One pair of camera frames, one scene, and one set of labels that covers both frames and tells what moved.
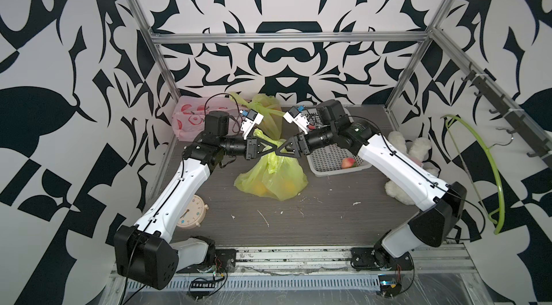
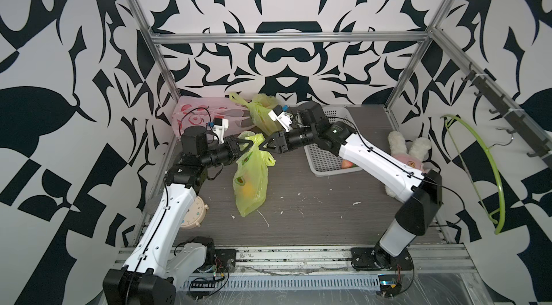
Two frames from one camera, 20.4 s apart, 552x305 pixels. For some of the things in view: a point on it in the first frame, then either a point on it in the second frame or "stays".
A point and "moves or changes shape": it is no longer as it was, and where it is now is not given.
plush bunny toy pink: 417,149 stays
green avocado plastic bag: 273,176 moves or changes shape
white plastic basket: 326,160 stays
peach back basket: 347,162 stays
